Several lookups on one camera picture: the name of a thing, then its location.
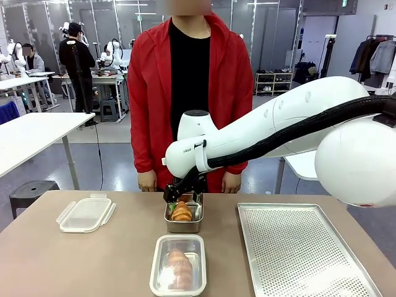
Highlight blue chair back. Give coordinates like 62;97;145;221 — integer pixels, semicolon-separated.
0;100;21;125

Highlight golden croissant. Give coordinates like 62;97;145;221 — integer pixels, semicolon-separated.
171;200;193;222
166;248;194;290

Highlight seated person in grey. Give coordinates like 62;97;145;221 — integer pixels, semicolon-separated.
22;43;53;106

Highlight white background desk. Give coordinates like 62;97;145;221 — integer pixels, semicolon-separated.
52;72;129;122
0;76;53;114

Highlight black bag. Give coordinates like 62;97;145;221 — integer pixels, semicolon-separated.
293;61;318;85

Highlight person's right hand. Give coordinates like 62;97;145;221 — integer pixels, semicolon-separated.
138;170;158;192

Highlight black plastic stool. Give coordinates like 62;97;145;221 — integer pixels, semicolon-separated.
9;181;61;220

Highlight wooden shoe rack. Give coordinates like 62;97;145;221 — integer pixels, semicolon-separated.
255;71;295;95

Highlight person in black clothes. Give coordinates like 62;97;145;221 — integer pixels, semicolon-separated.
58;21;97;126

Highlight white side table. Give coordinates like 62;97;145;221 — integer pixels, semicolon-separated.
0;111;96;190

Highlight person in red jacket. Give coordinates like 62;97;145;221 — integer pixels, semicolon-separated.
126;0;254;194

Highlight clear plastic clip lid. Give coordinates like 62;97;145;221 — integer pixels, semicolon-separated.
55;193;118;233

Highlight white table behind arm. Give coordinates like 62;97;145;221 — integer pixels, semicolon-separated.
275;150;319;194

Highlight clear lidded plastic container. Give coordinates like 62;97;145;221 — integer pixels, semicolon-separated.
149;234;207;297

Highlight black braided cable sleeve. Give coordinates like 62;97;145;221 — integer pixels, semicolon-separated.
176;94;396;186

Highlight person's left hand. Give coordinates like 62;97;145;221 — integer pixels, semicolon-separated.
222;170;242;194

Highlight person's right forearm red sleeve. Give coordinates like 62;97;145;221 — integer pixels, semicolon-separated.
128;117;156;174

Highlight rectangular steel container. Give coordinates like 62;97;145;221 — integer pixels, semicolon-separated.
163;193;204;234
153;238;204;293

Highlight dark hanging jacket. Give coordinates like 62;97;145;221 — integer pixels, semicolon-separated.
349;38;377;83

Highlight black hanging cable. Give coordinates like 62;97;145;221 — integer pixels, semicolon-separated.
93;120;103;187

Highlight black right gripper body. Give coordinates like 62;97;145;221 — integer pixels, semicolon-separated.
176;169;207;194

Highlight grey metal stool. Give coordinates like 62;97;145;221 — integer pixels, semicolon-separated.
99;99;120;123

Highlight person's left forearm red sleeve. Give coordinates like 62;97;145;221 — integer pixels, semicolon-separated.
227;156;248;174

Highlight grey blue hanging jacket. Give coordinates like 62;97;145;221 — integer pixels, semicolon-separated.
370;40;396;75

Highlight perforated metal baking tray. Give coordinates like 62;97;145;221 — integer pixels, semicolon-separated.
237;202;383;297

